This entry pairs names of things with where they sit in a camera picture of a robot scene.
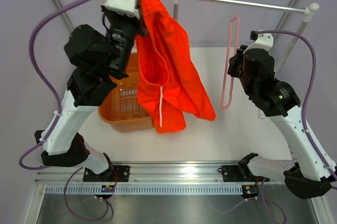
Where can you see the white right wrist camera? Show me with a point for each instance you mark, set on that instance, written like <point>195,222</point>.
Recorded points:
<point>261,41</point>

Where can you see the white and metal clothes rack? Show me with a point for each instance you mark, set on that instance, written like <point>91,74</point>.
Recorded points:
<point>307,12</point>

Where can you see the orange plastic basket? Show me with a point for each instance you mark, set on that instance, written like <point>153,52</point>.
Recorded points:
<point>120,108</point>

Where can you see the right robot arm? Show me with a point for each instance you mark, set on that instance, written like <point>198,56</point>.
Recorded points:
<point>305,175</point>

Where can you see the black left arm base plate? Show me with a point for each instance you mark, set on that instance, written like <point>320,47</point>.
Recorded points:
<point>121,173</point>

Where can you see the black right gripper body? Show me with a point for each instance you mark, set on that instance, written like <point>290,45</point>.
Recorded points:
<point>237,68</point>

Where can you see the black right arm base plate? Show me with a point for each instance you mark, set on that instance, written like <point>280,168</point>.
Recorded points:
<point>233,173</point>

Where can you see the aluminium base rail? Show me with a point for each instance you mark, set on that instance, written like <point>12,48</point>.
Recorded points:
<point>190,172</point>

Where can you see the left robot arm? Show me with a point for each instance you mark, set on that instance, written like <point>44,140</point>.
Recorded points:
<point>97,59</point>

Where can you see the orange shorts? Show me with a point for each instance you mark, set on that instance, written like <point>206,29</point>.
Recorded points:
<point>169,84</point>

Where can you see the white slotted cable duct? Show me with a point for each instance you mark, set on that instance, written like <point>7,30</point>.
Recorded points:
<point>124,189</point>

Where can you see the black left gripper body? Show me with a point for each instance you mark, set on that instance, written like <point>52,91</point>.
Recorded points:
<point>121,34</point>

